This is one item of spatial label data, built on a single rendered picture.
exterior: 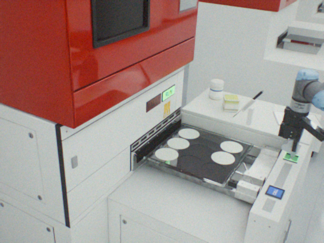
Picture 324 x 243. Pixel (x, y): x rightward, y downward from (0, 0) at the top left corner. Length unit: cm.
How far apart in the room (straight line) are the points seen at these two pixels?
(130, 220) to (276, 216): 55
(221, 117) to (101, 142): 69
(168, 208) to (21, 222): 58
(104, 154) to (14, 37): 50
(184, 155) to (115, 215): 38
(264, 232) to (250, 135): 59
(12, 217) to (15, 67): 67
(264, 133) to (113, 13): 91
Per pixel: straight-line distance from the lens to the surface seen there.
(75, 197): 127
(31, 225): 151
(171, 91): 166
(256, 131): 170
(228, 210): 142
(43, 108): 113
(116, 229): 152
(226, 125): 174
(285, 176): 143
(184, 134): 171
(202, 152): 159
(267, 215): 122
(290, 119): 146
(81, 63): 102
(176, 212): 138
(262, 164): 161
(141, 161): 156
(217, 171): 148
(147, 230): 141
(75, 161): 119
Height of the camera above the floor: 173
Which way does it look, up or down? 27 degrees down
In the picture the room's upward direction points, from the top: 3 degrees clockwise
